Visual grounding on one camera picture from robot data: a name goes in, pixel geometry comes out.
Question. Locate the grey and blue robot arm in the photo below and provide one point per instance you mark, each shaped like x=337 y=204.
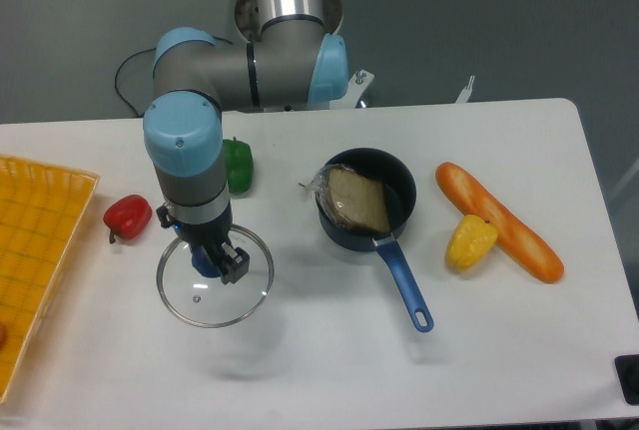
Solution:
x=295 y=61

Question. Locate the orange baguette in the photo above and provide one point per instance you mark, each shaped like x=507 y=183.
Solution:
x=514 y=237

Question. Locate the wrapped bread slice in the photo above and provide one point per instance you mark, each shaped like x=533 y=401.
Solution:
x=350 y=200

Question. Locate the red bell pepper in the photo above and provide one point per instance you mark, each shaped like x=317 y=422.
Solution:
x=127 y=217

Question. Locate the black device at table edge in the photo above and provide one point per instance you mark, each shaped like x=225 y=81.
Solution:
x=627 y=368

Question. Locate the yellow bell pepper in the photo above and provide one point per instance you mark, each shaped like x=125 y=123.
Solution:
x=471 y=240

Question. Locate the dark blue saucepan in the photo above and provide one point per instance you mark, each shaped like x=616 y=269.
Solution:
x=400 y=198

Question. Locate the yellow woven basket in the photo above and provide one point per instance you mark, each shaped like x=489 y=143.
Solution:
x=42 y=206

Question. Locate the glass pot lid blue knob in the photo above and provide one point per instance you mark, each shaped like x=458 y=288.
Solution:
x=202 y=295

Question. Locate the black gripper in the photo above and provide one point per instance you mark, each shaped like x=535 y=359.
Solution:
x=232 y=262

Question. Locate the green bell pepper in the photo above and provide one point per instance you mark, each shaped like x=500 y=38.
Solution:
x=239 y=164

